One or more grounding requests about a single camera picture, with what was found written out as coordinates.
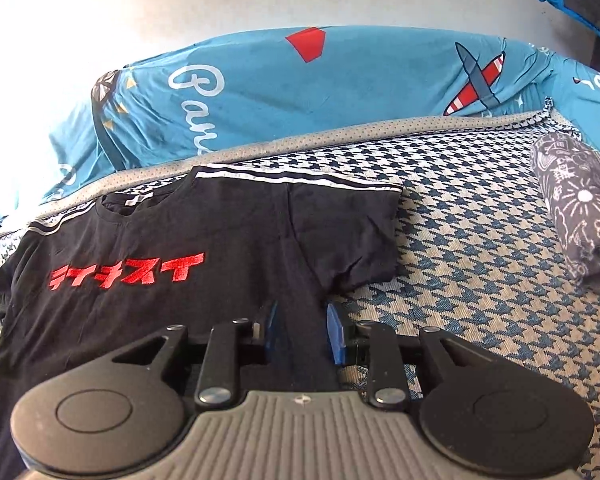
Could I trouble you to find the black t-shirt with red print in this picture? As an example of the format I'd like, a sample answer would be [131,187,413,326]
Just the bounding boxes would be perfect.
[0,165,406,480]

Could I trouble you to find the grey patterned folded cloth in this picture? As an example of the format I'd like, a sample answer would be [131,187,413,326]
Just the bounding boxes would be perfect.
[530,132,600,297]

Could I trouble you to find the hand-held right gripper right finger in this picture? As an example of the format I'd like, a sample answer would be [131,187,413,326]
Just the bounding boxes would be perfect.
[326,302,501,408]

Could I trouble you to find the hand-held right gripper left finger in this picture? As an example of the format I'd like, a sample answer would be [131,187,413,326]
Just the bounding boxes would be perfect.
[111,301,280,408]

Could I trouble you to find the blue airplane print bed sheet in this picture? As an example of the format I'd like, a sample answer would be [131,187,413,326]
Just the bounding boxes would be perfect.
[0,25,600,237]

